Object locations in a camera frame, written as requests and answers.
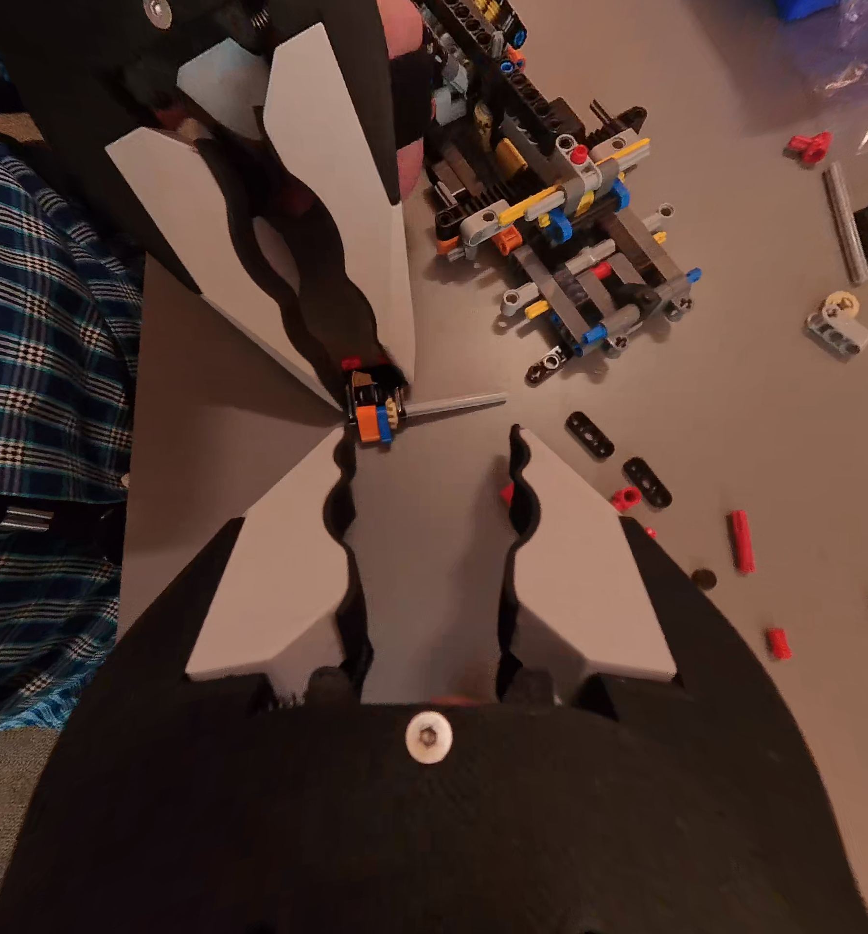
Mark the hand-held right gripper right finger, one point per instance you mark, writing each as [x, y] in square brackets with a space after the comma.
[587, 598]

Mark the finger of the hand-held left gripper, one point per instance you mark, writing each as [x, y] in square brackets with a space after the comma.
[178, 204]
[346, 160]

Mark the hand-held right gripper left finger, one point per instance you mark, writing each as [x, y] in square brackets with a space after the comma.
[273, 598]

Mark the orange lego connector block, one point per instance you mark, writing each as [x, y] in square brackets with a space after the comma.
[366, 425]

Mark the small black lego subassembly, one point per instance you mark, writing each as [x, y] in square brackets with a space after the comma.
[375, 398]

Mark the large lego technic chassis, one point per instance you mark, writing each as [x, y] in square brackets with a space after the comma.
[572, 219]

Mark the long grey lego axle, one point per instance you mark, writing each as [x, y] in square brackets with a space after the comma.
[455, 405]

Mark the red lego pin connector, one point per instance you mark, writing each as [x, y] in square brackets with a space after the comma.
[625, 498]

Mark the round black lego piece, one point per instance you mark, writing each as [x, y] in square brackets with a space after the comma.
[703, 580]

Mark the black lego beam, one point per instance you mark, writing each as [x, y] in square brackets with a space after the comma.
[647, 482]
[589, 436]

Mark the red lego perpendicular connector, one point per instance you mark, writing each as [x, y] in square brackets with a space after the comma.
[507, 495]

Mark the red lego pin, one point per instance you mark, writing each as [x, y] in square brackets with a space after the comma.
[741, 541]
[778, 643]

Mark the light grey lego beam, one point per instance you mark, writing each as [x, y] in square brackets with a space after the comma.
[842, 335]

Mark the tan lego gear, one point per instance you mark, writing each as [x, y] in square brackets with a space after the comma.
[842, 303]

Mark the short grey lego axle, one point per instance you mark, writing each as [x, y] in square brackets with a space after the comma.
[846, 222]

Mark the red lego axle connector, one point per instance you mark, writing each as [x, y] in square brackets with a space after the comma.
[809, 146]

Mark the person's blue plaid shirt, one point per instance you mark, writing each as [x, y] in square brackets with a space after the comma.
[40, 328]

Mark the grey upholstered chair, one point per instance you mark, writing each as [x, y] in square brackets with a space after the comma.
[3, 824]

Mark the blue storage bin white label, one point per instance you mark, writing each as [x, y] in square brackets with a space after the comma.
[806, 7]

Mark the pile of clear plastic bags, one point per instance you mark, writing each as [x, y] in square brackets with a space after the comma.
[857, 66]

